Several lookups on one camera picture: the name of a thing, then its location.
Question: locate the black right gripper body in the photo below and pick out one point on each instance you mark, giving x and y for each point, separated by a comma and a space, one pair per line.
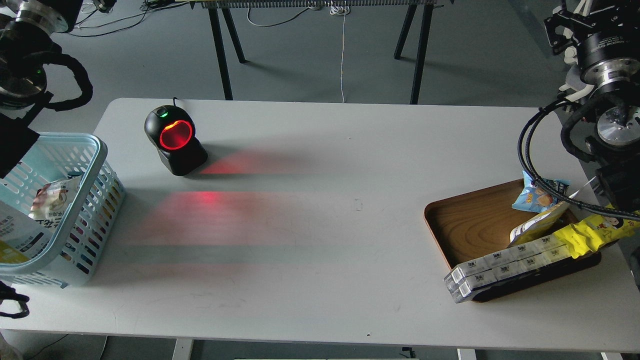
607, 41

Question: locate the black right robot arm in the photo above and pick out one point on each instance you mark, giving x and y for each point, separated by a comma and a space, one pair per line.
603, 128

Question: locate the yellow white snack pouch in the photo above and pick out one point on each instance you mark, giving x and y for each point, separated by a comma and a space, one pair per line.
537, 226

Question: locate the white snack bag in basket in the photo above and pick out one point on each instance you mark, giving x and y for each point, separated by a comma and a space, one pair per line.
52, 200

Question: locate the yellow cartoon snack bag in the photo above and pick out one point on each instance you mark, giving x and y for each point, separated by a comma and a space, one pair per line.
594, 232

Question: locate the black trestle table legs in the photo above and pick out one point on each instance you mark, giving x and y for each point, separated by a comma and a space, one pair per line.
321, 50

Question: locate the brown wooden tray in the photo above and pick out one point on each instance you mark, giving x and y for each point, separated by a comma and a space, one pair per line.
476, 224

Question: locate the blue snack bag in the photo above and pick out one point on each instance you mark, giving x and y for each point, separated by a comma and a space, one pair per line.
534, 198

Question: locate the white office chair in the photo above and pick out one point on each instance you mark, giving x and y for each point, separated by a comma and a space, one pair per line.
574, 87

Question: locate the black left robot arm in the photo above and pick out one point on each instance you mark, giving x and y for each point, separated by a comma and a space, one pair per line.
25, 48

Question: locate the black barcode scanner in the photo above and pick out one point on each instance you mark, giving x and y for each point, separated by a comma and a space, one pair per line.
172, 131

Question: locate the yellow nut snack pouch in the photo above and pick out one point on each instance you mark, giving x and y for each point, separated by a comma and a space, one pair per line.
21, 237

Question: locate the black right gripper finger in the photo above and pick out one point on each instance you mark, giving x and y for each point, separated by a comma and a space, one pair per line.
554, 25

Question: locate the long white snack box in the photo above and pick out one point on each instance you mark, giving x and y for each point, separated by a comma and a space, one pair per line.
472, 278

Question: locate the light blue plastic basket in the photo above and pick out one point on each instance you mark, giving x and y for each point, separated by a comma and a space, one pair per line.
68, 254

